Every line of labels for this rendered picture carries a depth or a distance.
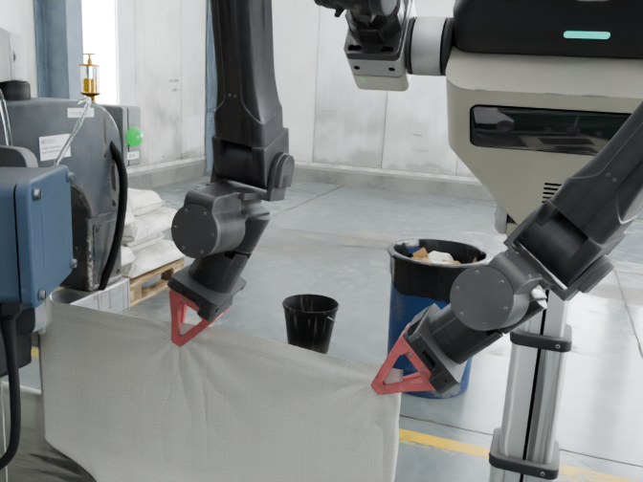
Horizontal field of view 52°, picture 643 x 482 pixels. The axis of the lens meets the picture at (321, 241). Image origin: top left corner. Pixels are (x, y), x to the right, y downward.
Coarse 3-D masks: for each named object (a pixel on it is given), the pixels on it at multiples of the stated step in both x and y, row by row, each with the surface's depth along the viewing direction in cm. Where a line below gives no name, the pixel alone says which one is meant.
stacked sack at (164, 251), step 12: (168, 240) 446; (132, 252) 413; (144, 252) 415; (156, 252) 421; (168, 252) 428; (180, 252) 441; (132, 264) 397; (144, 264) 405; (156, 264) 416; (132, 276) 395
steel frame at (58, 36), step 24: (48, 0) 604; (72, 0) 594; (48, 24) 610; (72, 24) 598; (48, 48) 615; (72, 48) 602; (48, 72) 621; (72, 72) 605; (48, 96) 626; (72, 96) 609
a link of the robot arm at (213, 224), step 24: (288, 168) 73; (192, 192) 67; (216, 192) 68; (240, 192) 70; (264, 192) 74; (192, 216) 67; (216, 216) 67; (240, 216) 71; (192, 240) 68; (216, 240) 66; (240, 240) 72
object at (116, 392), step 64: (64, 320) 86; (128, 320) 82; (64, 384) 89; (128, 384) 85; (192, 384) 82; (256, 384) 79; (320, 384) 75; (64, 448) 91; (128, 448) 87; (192, 448) 84; (256, 448) 81; (320, 448) 76; (384, 448) 73
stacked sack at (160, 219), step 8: (160, 208) 439; (168, 208) 441; (136, 216) 410; (144, 216) 413; (152, 216) 415; (160, 216) 420; (168, 216) 427; (136, 224) 394; (144, 224) 401; (152, 224) 407; (160, 224) 416; (168, 224) 426; (128, 232) 391; (136, 232) 391; (144, 232) 400; (152, 232) 409; (128, 240) 392; (136, 240) 394
